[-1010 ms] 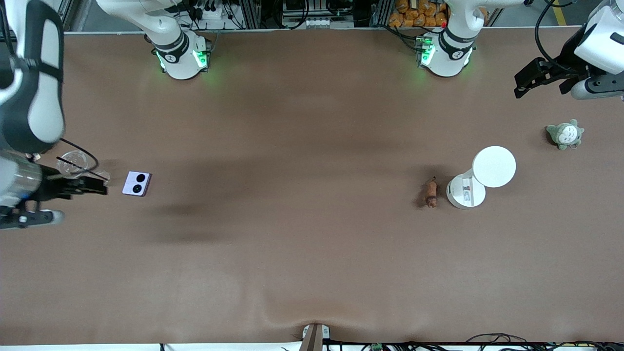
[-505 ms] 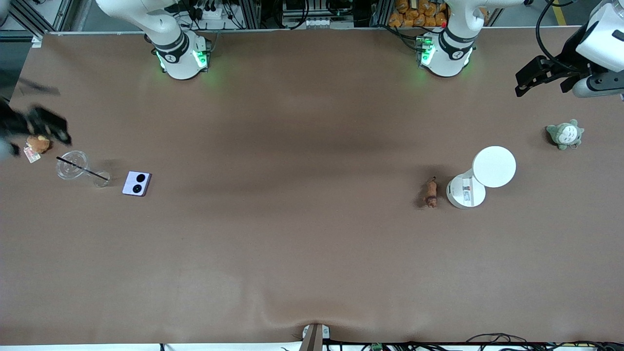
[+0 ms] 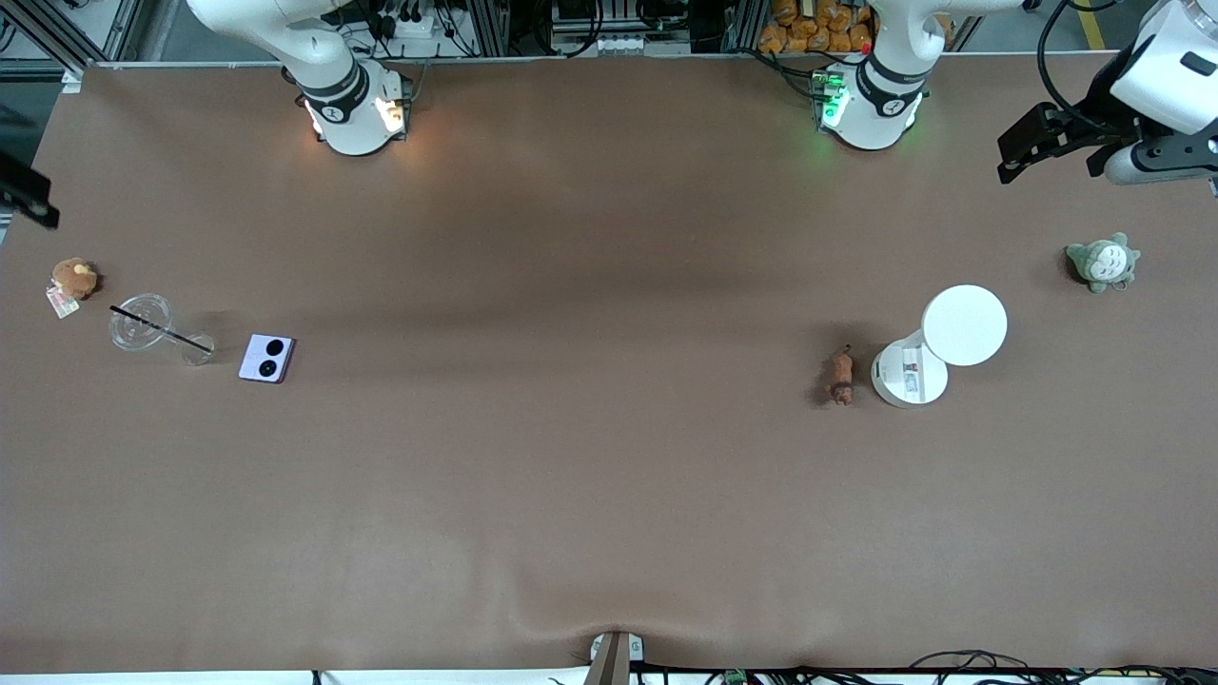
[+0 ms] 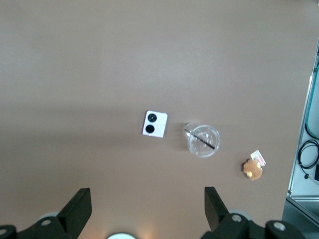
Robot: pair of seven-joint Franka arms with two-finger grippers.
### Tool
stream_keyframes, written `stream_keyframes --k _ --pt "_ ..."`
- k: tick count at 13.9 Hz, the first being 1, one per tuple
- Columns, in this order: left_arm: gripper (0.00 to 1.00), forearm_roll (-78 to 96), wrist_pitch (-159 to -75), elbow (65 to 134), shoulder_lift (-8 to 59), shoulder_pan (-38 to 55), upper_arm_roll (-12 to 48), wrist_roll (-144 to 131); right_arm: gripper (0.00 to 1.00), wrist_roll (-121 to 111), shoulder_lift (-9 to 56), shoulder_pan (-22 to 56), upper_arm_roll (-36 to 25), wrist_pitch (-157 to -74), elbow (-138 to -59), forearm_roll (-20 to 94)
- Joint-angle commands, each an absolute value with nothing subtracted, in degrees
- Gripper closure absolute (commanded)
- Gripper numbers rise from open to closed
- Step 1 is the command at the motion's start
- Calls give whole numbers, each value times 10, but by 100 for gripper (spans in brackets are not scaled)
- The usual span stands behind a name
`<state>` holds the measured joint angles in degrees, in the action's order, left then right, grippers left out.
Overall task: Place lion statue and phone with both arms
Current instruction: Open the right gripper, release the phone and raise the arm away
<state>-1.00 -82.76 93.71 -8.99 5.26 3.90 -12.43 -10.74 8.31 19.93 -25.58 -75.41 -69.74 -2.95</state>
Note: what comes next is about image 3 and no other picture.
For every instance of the orange snack bags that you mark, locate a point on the orange snack bags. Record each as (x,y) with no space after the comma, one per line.
(809,29)

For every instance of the brown plush toy with tag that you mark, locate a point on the brown plush toy with tag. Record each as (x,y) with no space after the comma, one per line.
(74,278)

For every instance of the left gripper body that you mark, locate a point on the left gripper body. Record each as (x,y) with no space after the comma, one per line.
(1093,117)

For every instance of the aluminium frame profile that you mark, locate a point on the aluminium frame profile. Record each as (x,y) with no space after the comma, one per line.
(57,33)

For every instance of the brown lion statue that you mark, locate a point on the brown lion statue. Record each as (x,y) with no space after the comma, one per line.
(841,376)

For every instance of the clear plastic cup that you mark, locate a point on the clear plastic cup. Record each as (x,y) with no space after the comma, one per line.
(138,323)

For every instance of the white round desk lamp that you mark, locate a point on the white round desk lamp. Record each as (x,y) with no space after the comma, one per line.
(963,325)

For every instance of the camera mount post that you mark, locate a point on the camera mount post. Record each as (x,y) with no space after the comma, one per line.
(614,658)

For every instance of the lilac flip phone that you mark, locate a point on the lilac flip phone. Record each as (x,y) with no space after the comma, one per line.
(267,359)

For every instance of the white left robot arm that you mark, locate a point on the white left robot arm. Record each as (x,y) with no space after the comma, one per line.
(880,95)

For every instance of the black drinking straw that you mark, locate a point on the black drinking straw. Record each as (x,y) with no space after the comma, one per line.
(157,328)

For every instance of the grey green plush toy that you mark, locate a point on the grey green plush toy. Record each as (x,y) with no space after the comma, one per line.
(1104,264)

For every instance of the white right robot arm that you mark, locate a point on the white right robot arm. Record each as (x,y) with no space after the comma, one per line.
(333,76)

